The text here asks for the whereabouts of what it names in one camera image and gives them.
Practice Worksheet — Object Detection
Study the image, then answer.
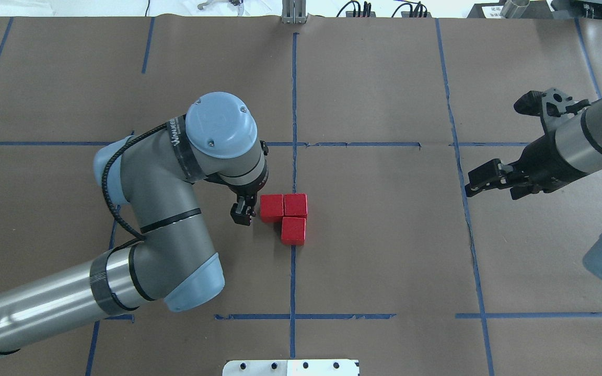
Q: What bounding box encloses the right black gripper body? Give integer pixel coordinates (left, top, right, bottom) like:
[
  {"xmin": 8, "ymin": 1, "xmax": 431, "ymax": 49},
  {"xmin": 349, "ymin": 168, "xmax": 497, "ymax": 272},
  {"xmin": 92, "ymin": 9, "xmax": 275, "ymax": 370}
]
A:
[{"xmin": 509, "ymin": 137, "xmax": 576, "ymax": 200}]

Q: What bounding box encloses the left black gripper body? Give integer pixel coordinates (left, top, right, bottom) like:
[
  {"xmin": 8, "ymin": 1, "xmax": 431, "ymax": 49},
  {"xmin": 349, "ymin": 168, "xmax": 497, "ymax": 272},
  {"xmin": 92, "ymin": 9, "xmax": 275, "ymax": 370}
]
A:
[{"xmin": 223, "ymin": 141, "xmax": 269, "ymax": 206}]

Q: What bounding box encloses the red block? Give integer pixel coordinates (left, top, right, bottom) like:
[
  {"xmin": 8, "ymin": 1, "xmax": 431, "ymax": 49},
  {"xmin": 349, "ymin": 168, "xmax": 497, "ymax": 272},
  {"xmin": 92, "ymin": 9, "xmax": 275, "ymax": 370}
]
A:
[
  {"xmin": 281, "ymin": 217, "xmax": 306, "ymax": 246},
  {"xmin": 259, "ymin": 194, "xmax": 285, "ymax": 223},
  {"xmin": 283, "ymin": 193, "xmax": 308, "ymax": 219}
]

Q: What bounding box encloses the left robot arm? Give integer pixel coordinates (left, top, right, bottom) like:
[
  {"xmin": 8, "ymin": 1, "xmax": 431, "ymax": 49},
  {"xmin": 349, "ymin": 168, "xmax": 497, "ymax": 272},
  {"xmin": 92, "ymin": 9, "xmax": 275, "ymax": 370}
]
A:
[{"xmin": 0, "ymin": 92, "xmax": 269, "ymax": 358}]

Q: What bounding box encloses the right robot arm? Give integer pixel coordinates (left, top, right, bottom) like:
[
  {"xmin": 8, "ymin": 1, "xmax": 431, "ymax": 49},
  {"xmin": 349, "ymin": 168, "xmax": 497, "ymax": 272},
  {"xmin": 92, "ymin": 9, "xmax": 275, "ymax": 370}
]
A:
[{"xmin": 464, "ymin": 88, "xmax": 602, "ymax": 280}]

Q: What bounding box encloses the brown paper table cover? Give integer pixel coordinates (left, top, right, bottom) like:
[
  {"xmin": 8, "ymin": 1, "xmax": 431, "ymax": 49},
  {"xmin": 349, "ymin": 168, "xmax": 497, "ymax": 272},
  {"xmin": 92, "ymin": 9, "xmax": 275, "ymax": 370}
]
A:
[{"xmin": 0, "ymin": 15, "xmax": 602, "ymax": 375}]

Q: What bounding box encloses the white mounting plate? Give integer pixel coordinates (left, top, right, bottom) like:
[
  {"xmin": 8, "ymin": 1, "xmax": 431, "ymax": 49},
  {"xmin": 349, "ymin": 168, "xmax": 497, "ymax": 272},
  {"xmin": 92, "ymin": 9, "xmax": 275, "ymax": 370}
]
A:
[{"xmin": 222, "ymin": 359, "xmax": 361, "ymax": 375}]

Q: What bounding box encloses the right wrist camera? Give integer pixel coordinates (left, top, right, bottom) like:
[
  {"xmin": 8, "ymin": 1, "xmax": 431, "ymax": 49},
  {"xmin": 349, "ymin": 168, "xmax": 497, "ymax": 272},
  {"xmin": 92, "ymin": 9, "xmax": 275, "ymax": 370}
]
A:
[{"xmin": 513, "ymin": 88, "xmax": 592, "ymax": 135}]

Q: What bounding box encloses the aluminium frame post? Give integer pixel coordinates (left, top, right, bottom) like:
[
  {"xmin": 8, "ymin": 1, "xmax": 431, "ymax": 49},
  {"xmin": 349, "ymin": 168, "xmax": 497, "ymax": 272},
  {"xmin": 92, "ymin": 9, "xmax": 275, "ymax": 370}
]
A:
[{"xmin": 281, "ymin": 0, "xmax": 308, "ymax": 24}]

